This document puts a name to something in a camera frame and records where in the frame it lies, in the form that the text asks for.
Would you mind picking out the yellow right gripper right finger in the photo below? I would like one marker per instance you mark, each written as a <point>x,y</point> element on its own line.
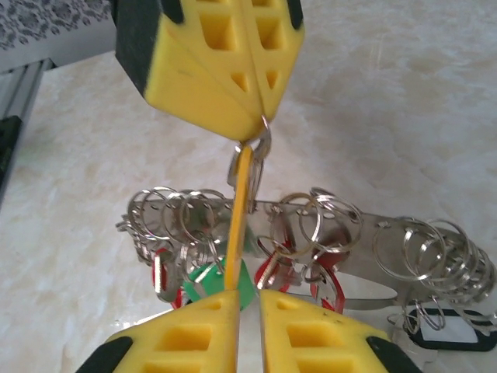
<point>310,342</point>

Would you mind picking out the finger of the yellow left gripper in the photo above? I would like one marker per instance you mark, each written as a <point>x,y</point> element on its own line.
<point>194,77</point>
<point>279,58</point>

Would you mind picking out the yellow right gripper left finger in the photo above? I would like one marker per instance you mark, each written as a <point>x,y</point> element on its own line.
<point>186,342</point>

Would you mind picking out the green key tag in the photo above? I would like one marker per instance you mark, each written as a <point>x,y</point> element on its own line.
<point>206,283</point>

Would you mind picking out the metal key plate with rings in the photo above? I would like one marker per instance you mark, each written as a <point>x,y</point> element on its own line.
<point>357,272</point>

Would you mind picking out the yellow key tag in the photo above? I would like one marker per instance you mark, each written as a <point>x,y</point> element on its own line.
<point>238,217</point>

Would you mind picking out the black key tag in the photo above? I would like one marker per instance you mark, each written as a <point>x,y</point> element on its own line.
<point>477,342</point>

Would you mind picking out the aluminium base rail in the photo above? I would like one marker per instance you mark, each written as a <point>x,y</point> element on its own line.
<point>23,89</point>

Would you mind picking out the black mount plate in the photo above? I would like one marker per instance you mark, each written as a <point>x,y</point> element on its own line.
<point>7,147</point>

